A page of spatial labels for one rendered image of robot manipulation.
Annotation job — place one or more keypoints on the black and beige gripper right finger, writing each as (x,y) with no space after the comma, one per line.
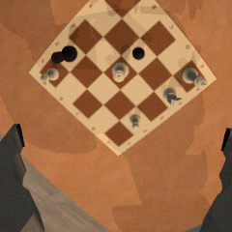
(219,216)

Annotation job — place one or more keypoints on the brown and cream chessboard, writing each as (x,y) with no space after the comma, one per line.
(105,32)

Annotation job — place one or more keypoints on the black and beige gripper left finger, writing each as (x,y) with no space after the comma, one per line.
(18,211)

